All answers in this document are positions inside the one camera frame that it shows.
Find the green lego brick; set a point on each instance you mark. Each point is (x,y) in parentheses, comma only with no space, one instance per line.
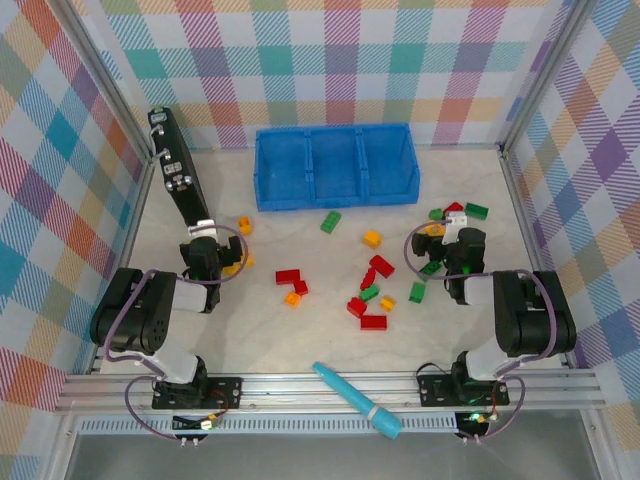
(331,221)
(417,292)
(434,214)
(430,268)
(476,210)
(369,293)

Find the yellow lego brick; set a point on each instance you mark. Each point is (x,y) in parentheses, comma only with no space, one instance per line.
(433,228)
(245,225)
(372,239)
(387,303)
(248,262)

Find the long red lego brick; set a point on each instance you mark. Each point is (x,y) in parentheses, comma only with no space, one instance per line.
(287,276)
(374,322)

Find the orange-yellow lego brick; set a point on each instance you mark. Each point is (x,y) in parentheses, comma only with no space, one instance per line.
(292,299)

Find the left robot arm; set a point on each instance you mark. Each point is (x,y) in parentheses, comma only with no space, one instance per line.
(130,310)

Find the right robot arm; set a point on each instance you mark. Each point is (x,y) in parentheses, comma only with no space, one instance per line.
(530,315)

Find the small red lego brick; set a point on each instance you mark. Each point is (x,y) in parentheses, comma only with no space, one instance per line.
(300,287)
(368,279)

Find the black control box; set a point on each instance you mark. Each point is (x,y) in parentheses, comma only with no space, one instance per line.
(177,165)

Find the blue three-compartment bin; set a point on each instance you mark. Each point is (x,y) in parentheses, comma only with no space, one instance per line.
(335,165)

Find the teal pen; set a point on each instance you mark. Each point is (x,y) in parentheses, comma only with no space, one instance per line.
(350,395)

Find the small black circuit board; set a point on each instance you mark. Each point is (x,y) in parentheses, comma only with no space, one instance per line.
(475,426)
(190,426)

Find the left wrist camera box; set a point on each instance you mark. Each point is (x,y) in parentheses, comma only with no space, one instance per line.
(202,228)

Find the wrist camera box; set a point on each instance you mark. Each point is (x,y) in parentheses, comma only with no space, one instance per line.
(202,228)
(456,225)

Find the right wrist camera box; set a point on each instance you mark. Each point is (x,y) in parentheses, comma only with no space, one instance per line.
(456,225)

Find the aluminium side rail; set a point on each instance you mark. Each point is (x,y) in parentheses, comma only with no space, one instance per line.
(522,210)
(136,215)

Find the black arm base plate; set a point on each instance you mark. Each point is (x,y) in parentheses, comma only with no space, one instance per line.
(225,392)
(435,392)

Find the long aluminium frame rail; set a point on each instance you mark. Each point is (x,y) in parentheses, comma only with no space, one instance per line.
(280,392)

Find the aluminium frame post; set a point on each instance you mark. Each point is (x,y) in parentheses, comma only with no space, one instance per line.
(111,82)
(544,75)

